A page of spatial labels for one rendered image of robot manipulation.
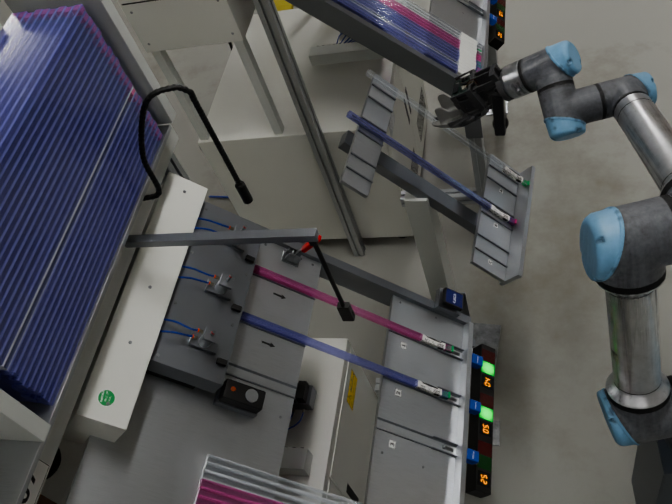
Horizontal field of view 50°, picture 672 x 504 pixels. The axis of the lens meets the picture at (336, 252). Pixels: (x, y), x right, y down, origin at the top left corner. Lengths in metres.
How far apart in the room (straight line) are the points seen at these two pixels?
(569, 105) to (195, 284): 0.82
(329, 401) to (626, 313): 0.75
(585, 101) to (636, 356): 0.52
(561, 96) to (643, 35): 1.95
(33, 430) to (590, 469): 1.67
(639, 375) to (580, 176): 1.54
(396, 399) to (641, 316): 0.50
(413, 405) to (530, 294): 1.13
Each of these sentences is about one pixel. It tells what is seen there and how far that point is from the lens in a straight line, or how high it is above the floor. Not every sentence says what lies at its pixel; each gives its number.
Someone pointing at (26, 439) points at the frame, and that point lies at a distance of 1.04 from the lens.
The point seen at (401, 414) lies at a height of 0.81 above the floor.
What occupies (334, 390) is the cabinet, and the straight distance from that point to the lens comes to 1.77.
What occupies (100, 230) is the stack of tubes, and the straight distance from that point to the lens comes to 1.13.
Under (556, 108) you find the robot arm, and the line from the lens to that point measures 1.56.
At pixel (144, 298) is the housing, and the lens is 1.26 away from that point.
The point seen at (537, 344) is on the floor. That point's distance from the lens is 2.47.
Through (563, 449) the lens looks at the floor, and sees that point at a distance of 2.31.
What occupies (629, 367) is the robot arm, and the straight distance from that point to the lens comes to 1.44.
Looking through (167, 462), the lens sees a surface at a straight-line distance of 1.27.
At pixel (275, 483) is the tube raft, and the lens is 1.32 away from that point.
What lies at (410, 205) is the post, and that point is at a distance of 1.78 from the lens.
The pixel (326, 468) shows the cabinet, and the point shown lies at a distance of 1.70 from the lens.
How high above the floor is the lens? 2.15
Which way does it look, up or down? 50 degrees down
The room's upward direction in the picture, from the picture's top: 23 degrees counter-clockwise
